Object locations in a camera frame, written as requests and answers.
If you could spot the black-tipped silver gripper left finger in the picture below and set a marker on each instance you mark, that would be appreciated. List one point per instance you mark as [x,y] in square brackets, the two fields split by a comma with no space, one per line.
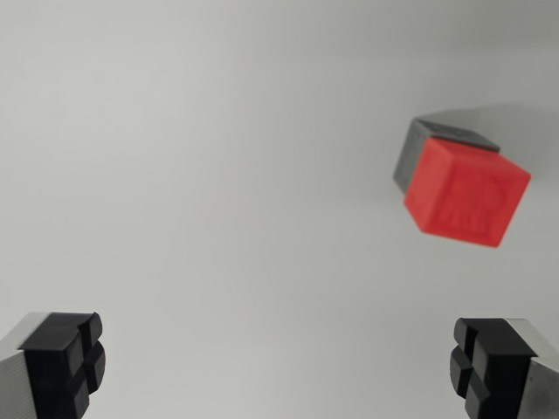
[52,371]

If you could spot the black-tipped silver gripper right finger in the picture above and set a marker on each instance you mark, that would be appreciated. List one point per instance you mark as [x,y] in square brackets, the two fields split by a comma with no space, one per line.
[498,371]

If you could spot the red embossed plastic cube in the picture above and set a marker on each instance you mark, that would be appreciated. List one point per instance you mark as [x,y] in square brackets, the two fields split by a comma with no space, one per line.
[463,196]

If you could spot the grey embossed plastic cube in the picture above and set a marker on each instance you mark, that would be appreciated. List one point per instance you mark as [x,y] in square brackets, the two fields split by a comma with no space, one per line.
[408,157]

